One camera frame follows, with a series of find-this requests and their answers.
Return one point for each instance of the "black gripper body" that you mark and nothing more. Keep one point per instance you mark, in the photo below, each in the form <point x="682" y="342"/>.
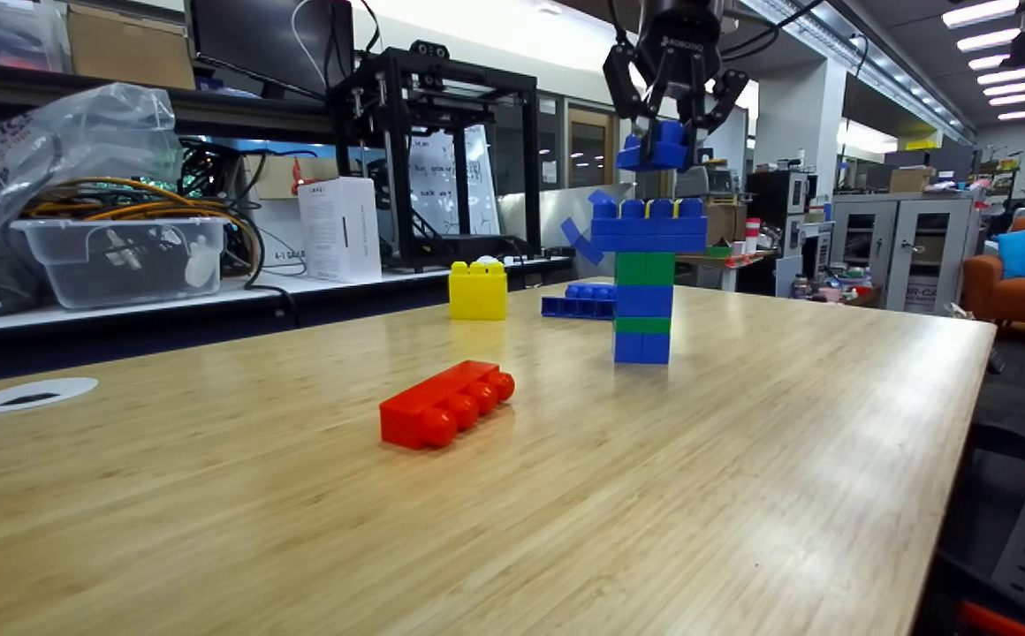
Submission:
<point x="675" y="37"/>

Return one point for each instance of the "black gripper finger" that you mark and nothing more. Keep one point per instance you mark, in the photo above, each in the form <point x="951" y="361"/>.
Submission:
<point x="718" y="100"/>
<point x="635" y="88"/>

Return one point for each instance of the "long blue toy block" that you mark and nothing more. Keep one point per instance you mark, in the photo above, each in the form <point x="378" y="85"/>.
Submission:
<point x="660" y="146"/>
<point x="654" y="230"/>

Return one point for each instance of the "wide blue toy block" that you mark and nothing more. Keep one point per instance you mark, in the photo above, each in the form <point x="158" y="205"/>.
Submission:
<point x="593" y="286"/>

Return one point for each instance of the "narrow blue toy block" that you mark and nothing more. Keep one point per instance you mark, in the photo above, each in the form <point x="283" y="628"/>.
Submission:
<point x="570" y="308"/>

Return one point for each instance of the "blue green stacked block tower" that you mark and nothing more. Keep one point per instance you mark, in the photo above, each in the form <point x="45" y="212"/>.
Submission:
<point x="646" y="342"/>

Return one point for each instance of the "yellow toy block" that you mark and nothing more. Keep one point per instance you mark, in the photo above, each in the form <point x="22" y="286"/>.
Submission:
<point x="477" y="296"/>

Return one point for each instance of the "long red toy block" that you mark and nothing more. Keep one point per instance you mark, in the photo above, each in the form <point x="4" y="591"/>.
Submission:
<point x="444" y="408"/>

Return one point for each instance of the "blue slanted bar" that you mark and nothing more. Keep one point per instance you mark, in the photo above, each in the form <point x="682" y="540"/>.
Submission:
<point x="580" y="240"/>

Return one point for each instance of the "grey cabinet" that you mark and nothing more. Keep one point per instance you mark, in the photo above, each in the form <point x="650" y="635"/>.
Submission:
<point x="904" y="251"/>

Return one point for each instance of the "ceiling light panel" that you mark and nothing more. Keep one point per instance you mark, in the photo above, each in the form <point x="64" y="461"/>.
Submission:
<point x="990" y="14"/>
<point x="996" y="41"/>
<point x="1007" y="77"/>

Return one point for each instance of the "white cardboard box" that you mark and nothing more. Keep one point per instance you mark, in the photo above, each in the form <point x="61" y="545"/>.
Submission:
<point x="342" y="230"/>

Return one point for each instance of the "orange couch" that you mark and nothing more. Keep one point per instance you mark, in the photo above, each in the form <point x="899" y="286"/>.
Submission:
<point x="1012" y="300"/>

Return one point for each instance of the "black monitor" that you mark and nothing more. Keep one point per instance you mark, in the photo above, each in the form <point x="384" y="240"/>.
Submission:
<point x="265" y="41"/>

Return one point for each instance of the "white workbench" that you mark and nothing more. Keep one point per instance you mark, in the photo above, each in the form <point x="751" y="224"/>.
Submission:
<point x="303" y="286"/>

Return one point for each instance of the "cardboard box on shelf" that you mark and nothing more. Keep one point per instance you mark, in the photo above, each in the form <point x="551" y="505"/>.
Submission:
<point x="127" y="47"/>

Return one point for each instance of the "black red chair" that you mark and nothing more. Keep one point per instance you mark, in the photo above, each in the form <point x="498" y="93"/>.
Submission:
<point x="1007" y="554"/>

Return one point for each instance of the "clear plastic bag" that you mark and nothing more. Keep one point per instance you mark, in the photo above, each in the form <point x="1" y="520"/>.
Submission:
<point x="90" y="137"/>

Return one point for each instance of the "clear plastic storage bin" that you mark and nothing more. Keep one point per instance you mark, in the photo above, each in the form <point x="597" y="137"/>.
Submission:
<point x="111" y="267"/>

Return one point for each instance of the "black 3D printer frame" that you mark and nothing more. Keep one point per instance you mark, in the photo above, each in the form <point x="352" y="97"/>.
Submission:
<point x="398" y="154"/>

